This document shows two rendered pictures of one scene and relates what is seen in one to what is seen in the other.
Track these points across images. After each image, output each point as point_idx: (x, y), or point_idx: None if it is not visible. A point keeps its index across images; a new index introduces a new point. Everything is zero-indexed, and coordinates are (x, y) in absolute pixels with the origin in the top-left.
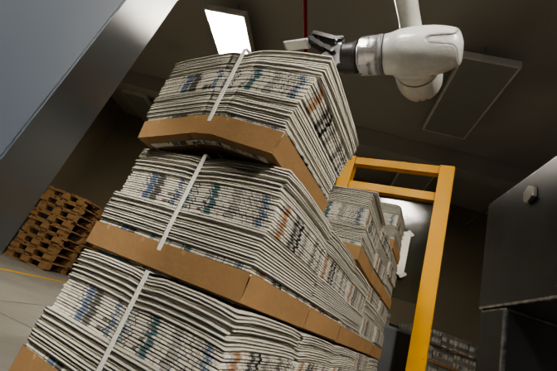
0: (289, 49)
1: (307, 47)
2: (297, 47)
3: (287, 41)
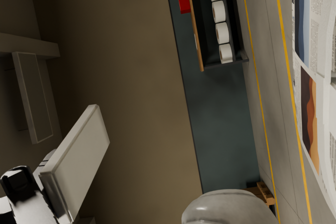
0: (95, 119)
1: (60, 173)
2: (82, 146)
3: (104, 154)
